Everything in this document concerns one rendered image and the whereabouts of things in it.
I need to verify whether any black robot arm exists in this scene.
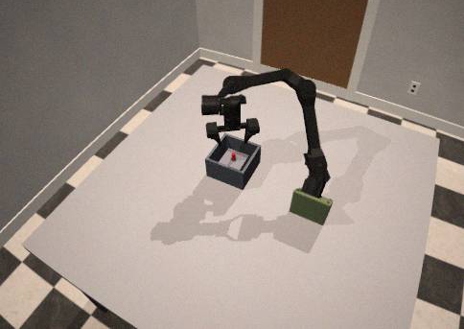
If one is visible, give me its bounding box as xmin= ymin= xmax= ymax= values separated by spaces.
xmin=201 ymin=68 xmax=331 ymax=198

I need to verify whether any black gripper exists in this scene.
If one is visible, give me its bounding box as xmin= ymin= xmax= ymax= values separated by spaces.
xmin=206 ymin=114 xmax=260 ymax=147

